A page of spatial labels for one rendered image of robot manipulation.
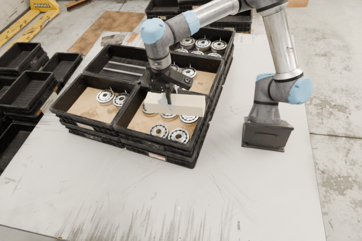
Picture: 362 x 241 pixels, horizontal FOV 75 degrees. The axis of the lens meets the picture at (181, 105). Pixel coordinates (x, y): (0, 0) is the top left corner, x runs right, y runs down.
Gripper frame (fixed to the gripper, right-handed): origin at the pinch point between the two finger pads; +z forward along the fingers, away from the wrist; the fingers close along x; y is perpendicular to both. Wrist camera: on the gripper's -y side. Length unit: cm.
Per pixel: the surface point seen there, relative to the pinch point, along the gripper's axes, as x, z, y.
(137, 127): -2.3, 25.8, 24.1
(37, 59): -90, 58, 167
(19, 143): -10, 81, 147
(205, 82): -38.8, 25.9, -6.2
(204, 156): 2.2, 38.9, -10.8
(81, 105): -13, 26, 63
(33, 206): 41, 39, 68
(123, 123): -0.6, 21.0, 30.0
